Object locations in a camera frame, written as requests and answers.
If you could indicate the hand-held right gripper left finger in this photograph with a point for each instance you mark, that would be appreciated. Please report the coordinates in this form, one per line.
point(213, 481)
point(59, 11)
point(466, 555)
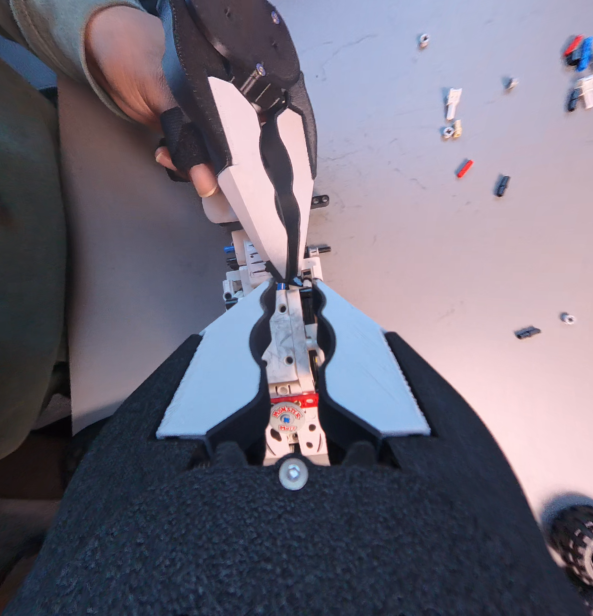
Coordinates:
point(214, 385)

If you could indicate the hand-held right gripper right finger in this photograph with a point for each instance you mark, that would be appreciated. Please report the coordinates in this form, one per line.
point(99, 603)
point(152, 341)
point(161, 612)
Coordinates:
point(373, 385)

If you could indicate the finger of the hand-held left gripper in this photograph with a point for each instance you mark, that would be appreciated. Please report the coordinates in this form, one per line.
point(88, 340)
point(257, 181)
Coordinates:
point(243, 168)
point(301, 159)

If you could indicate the white lego truck model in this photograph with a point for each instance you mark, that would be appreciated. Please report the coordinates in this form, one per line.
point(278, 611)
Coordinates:
point(286, 346)

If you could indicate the tan lego pin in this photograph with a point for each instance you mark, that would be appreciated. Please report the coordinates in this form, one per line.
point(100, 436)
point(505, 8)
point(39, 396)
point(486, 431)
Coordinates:
point(456, 129)

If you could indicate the white lego connector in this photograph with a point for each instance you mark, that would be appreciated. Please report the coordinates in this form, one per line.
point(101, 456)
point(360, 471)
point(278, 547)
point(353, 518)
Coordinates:
point(453, 102)
point(587, 91)

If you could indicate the short black lego pin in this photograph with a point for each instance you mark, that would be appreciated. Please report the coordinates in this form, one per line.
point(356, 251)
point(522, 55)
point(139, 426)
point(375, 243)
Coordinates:
point(573, 98)
point(527, 332)

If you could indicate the red lego axle pin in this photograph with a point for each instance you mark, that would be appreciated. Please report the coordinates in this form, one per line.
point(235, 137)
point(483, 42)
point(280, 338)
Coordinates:
point(464, 168)

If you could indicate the black lego connector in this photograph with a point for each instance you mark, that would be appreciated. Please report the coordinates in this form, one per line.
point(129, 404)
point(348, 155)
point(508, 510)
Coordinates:
point(502, 185)

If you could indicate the black lego tire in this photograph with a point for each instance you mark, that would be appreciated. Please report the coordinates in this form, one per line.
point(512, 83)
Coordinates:
point(571, 544)

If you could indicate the small red black lego piece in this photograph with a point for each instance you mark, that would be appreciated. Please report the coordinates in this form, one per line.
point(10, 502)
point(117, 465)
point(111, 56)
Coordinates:
point(573, 44)

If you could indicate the person's left hand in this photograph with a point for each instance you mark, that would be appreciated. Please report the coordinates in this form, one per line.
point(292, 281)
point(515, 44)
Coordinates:
point(132, 62)

